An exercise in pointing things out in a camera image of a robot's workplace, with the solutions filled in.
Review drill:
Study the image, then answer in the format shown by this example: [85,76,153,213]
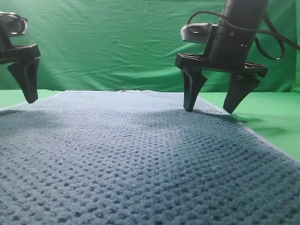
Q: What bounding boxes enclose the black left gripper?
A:
[0,25,40,104]

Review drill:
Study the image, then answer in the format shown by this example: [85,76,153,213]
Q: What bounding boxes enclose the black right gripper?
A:
[175,0,269,114]

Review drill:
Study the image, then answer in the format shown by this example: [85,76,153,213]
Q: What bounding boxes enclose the blue waffle-weave towel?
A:
[0,91,300,225]

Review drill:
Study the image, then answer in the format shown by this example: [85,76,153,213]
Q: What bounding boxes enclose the green backdrop cloth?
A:
[0,0,300,92]

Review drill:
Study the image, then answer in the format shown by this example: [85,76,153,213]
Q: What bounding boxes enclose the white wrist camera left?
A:
[0,11,28,38]

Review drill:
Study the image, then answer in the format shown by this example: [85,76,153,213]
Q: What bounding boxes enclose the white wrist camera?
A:
[0,11,28,38]
[180,23,212,44]

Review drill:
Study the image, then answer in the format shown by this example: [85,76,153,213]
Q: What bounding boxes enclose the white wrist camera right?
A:
[180,23,212,44]

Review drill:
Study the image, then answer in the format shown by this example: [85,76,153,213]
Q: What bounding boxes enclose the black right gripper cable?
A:
[187,11,300,60]

